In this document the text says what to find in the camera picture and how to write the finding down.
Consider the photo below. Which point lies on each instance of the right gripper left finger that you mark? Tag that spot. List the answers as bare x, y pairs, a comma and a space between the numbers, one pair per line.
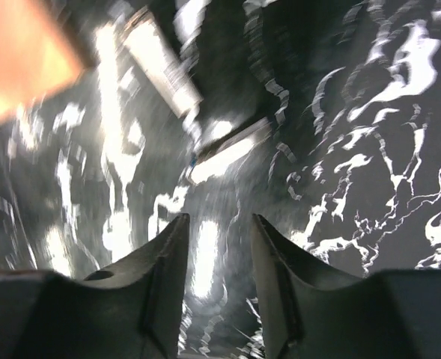
130, 309

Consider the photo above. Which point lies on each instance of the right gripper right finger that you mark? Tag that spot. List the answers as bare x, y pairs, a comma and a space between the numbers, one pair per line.
311, 310

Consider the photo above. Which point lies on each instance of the wooden board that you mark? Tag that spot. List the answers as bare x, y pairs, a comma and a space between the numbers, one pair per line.
41, 52

